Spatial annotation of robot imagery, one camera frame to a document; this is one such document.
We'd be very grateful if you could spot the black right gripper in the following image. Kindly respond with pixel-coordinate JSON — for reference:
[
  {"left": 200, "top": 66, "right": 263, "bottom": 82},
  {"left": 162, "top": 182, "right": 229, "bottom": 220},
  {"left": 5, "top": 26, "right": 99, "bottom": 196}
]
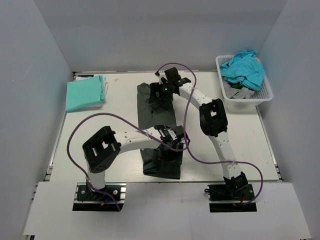
[{"left": 149, "top": 81, "right": 173, "bottom": 104}]

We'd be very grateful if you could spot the dark grey t-shirt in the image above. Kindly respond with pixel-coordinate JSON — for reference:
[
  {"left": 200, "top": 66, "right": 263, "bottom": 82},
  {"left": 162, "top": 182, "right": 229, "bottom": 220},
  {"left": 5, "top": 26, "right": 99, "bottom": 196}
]
[{"left": 137, "top": 83, "right": 182, "bottom": 180}]

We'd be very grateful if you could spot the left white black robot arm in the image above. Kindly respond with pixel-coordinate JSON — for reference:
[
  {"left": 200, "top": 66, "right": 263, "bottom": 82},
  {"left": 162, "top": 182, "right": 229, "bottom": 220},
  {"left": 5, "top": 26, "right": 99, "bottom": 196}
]
[{"left": 82, "top": 125, "right": 185, "bottom": 200}]

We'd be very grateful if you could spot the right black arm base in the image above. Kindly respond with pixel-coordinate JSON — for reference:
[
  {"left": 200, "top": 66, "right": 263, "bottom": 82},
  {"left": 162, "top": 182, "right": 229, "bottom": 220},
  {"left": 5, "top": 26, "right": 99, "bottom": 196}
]
[{"left": 204, "top": 184, "right": 257, "bottom": 213}]

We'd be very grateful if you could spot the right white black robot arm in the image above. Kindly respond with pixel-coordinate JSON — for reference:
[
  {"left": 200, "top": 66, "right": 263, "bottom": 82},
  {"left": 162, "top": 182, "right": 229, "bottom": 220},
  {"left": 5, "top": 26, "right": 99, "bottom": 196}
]
[{"left": 149, "top": 78, "right": 248, "bottom": 200}]

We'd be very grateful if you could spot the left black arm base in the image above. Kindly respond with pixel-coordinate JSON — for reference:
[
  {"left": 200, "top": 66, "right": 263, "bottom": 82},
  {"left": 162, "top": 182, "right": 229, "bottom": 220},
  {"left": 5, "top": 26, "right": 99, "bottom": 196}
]
[{"left": 72, "top": 183, "right": 126, "bottom": 212}]

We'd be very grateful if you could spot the folded mint green t-shirt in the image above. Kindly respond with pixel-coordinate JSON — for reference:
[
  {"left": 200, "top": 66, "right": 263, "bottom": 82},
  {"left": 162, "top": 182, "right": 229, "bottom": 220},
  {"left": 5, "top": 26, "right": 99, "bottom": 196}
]
[{"left": 65, "top": 75, "right": 107, "bottom": 112}]

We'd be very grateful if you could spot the green garment in basket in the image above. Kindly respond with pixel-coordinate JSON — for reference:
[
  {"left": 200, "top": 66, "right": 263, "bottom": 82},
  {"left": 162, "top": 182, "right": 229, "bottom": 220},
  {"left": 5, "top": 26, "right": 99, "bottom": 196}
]
[{"left": 231, "top": 84, "right": 245, "bottom": 90}]

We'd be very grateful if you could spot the crumpled grey white t-shirt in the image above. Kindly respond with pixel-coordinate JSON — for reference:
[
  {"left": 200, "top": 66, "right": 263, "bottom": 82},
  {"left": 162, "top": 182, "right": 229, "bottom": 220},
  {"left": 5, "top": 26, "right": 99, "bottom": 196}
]
[{"left": 223, "top": 82, "right": 255, "bottom": 100}]

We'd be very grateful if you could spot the crumpled cyan t-shirt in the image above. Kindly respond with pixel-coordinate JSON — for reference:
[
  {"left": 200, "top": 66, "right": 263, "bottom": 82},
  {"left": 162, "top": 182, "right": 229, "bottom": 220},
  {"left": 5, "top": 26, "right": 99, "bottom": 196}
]
[{"left": 219, "top": 50, "right": 265, "bottom": 91}]

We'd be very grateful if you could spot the white plastic laundry basket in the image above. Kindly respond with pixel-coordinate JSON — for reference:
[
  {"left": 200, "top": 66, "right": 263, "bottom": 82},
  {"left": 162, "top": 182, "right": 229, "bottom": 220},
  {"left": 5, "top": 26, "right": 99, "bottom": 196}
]
[{"left": 215, "top": 55, "right": 273, "bottom": 109}]

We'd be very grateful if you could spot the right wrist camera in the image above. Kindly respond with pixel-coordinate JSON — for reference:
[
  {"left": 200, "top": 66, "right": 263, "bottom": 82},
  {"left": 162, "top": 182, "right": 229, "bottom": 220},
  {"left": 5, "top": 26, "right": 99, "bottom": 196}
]
[{"left": 164, "top": 67, "right": 191, "bottom": 87}]

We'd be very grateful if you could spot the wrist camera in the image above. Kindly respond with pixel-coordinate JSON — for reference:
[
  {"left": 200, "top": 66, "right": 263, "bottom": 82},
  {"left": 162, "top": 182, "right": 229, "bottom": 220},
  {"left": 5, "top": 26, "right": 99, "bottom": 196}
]
[
  {"left": 154, "top": 125, "right": 185, "bottom": 143},
  {"left": 164, "top": 67, "right": 191, "bottom": 87}
]

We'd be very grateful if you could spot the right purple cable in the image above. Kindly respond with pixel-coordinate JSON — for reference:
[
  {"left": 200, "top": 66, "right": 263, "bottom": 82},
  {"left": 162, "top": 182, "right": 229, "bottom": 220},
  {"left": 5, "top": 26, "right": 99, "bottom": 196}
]
[{"left": 154, "top": 62, "right": 264, "bottom": 206}]

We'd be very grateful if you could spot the purple cable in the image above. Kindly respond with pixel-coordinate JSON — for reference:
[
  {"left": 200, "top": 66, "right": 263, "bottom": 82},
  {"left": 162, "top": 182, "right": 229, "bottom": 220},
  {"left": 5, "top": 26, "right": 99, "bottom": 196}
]
[
  {"left": 67, "top": 112, "right": 191, "bottom": 211},
  {"left": 154, "top": 62, "right": 264, "bottom": 206}
]

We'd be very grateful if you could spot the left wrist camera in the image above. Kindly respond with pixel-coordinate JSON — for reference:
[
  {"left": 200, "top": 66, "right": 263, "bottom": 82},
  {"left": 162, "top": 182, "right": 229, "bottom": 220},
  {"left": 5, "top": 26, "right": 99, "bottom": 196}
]
[{"left": 154, "top": 125, "right": 185, "bottom": 143}]

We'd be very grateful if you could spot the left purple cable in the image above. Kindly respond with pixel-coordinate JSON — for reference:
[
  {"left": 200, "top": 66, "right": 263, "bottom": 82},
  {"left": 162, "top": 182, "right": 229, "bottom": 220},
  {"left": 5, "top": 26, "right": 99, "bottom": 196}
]
[{"left": 67, "top": 112, "right": 191, "bottom": 211}]

